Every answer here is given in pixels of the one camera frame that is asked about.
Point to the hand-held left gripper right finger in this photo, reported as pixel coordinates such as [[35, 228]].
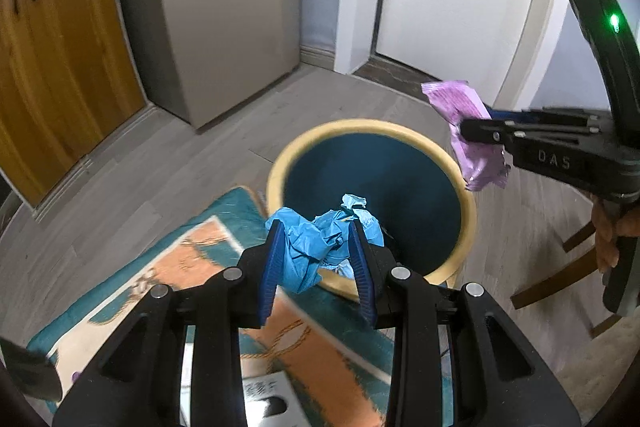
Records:
[[362, 267]]

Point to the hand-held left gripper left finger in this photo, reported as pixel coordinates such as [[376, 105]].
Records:
[[272, 267]]

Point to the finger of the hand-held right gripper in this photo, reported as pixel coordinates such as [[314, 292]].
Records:
[[482, 131], [550, 114]]

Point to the purple plastic wrapper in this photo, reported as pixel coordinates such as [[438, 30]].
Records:
[[457, 107]]

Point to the blue and yellow trash bin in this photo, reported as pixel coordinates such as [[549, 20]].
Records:
[[400, 187]]

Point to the person's right hand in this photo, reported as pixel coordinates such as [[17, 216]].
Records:
[[605, 232]]

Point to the white green black box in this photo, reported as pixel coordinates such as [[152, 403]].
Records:
[[270, 399]]

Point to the wooden chair legs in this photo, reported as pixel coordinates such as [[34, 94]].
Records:
[[550, 287]]

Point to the grey refrigerator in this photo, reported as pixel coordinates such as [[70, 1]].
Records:
[[220, 7]]

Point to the black cup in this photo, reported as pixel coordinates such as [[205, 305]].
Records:
[[27, 369]]

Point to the wooden cabinet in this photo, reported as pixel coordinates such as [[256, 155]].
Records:
[[50, 82]]

